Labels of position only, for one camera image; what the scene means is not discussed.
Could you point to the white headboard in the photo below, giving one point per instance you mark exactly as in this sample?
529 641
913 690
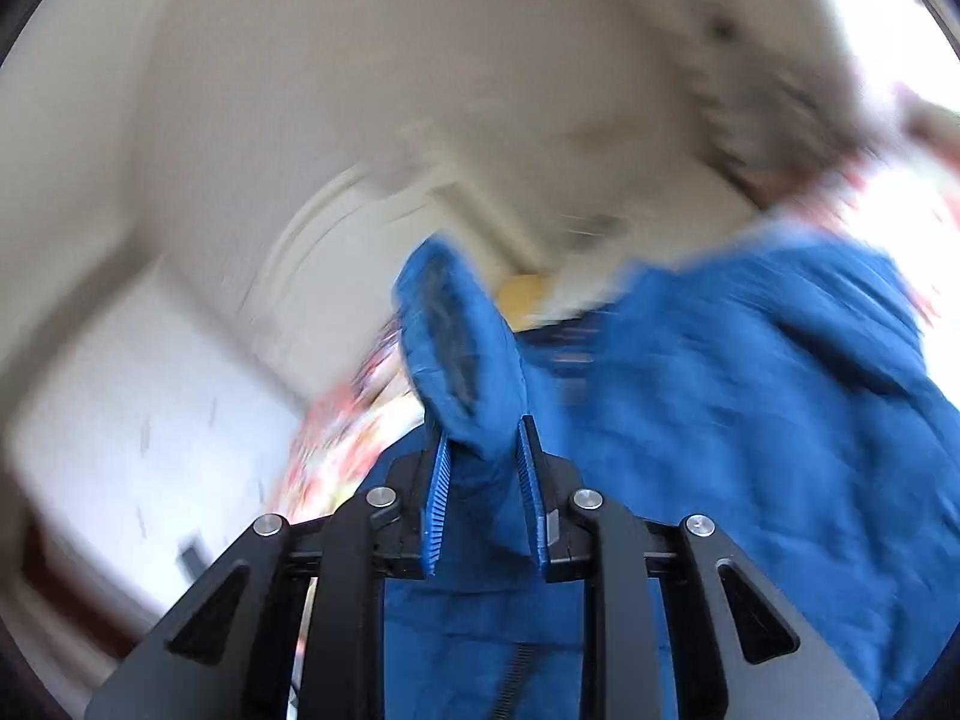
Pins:
352 232

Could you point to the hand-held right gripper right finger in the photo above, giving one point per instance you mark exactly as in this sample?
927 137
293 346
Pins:
531 499

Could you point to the floral bed sheet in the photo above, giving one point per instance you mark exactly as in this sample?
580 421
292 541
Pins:
330 450

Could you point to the blue quilted jacket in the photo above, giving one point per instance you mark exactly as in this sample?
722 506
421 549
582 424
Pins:
750 390

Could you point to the white wardrobe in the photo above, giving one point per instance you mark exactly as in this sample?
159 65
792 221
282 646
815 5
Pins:
135 427

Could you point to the pale yellow pillow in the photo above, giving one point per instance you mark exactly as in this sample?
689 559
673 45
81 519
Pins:
525 300

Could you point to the window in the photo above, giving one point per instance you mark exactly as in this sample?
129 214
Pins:
892 7

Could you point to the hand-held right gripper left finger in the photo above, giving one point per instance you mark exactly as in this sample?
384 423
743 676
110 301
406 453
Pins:
441 499

